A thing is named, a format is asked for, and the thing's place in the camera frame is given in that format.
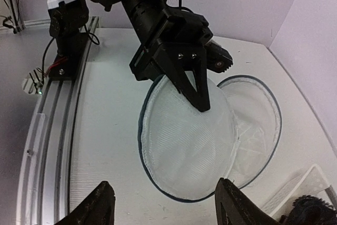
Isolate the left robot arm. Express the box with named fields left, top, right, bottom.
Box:
left=43, top=0, right=212, bottom=112

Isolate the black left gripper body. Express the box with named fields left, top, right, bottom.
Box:
left=122, top=0, right=213, bottom=81

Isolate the white mesh laundry bag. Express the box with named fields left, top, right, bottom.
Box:
left=137, top=75, right=282, bottom=203

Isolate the aluminium front rail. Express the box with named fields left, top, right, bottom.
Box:
left=14, top=15, right=102, bottom=225

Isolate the black bra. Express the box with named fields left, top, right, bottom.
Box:
left=279, top=195, right=336, bottom=224

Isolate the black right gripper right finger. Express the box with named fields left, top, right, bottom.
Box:
left=215, top=178, right=279, bottom=225

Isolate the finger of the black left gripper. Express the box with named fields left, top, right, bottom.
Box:
left=153, top=43, right=211, bottom=112

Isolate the white plastic basket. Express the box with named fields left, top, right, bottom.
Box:
left=261, top=164, right=336, bottom=221

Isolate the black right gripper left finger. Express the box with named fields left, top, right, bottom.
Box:
left=56, top=181, right=115, bottom=225

